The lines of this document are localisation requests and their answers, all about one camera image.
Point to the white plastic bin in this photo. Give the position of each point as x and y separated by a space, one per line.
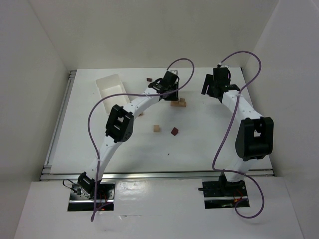
112 85

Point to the aluminium left rail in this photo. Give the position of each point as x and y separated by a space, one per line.
58 126

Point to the long light wood block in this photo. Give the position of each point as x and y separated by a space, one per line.
177 104

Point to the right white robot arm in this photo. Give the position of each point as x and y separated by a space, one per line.
254 139

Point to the aluminium front rail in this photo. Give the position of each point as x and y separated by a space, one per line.
135 176

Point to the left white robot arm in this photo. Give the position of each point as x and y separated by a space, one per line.
119 127

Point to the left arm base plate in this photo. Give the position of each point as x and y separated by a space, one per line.
79 201

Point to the dark red wood cube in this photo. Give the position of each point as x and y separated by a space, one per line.
174 131

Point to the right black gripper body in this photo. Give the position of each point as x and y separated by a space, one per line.
209 87

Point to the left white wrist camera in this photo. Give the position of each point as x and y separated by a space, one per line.
175 71

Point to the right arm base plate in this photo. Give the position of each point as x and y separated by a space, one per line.
222 194

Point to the aluminium rail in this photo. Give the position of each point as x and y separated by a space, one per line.
58 126
135 176

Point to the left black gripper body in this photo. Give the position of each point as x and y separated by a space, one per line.
173 93

